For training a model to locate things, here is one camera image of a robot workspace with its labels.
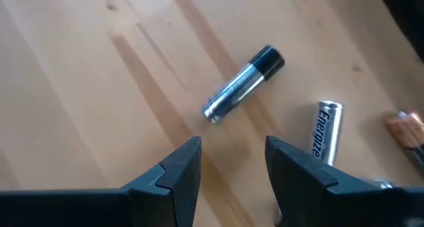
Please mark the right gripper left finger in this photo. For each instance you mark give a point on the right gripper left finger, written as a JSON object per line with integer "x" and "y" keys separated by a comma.
{"x": 99, "y": 208}

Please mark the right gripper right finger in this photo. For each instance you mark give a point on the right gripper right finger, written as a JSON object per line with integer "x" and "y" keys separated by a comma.
{"x": 331, "y": 207}

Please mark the silver and black AA battery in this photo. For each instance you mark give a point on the silver and black AA battery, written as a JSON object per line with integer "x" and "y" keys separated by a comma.
{"x": 238, "y": 88}
{"x": 326, "y": 131}

